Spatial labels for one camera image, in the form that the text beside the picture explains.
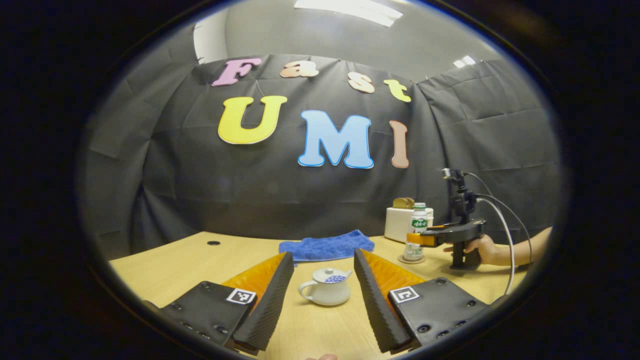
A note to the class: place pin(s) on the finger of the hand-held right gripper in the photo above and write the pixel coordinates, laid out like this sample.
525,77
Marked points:
425,237

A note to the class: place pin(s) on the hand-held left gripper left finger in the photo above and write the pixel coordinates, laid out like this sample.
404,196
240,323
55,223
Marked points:
267,305

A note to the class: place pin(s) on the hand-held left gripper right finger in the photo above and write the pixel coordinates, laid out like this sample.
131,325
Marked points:
377,305

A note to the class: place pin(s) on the white water bottle green label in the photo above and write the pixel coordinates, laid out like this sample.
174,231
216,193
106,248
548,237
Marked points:
416,230

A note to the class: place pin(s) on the round brown coaster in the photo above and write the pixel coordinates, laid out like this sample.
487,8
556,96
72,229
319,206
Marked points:
412,260

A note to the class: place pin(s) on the white teacup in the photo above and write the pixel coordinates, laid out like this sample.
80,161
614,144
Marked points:
325,295

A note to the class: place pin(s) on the white toaster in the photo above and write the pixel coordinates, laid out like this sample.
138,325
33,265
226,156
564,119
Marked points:
395,225

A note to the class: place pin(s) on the brown bread slice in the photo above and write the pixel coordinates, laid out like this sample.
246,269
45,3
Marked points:
403,203

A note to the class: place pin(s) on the blue towel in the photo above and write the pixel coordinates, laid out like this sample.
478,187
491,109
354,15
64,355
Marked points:
325,245

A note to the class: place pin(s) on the black backdrop cloth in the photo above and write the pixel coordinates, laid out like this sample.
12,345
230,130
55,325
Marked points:
200,190

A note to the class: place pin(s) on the small ceiling light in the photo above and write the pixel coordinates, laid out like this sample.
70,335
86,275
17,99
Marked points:
464,61

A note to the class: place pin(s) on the long ceiling light panel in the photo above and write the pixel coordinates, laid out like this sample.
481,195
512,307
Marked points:
350,10

